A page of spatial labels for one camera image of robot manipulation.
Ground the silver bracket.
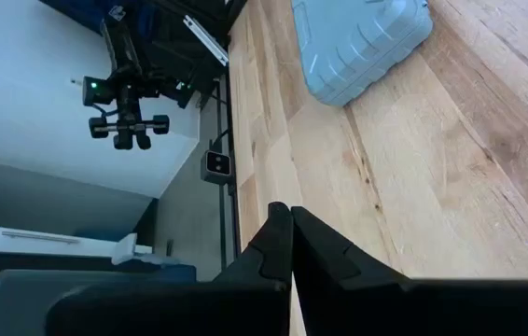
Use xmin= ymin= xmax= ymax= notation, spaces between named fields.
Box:
xmin=182 ymin=14 xmax=230 ymax=67

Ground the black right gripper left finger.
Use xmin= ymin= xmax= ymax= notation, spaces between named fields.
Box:
xmin=44 ymin=201 xmax=294 ymax=336

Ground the grey plastic tool case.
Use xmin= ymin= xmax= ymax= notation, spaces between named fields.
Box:
xmin=290 ymin=0 xmax=435 ymax=108

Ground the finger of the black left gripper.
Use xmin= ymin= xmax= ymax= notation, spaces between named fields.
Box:
xmin=134 ymin=130 xmax=153 ymax=151
xmin=113 ymin=129 xmax=134 ymax=151

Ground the grey plastic bin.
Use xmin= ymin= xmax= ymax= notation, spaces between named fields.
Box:
xmin=0 ymin=268 xmax=200 ymax=336

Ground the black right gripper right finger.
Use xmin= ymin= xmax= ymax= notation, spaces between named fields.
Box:
xmin=290 ymin=205 xmax=528 ymax=336

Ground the white cabinet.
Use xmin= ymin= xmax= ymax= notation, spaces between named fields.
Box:
xmin=0 ymin=222 xmax=154 ymax=259

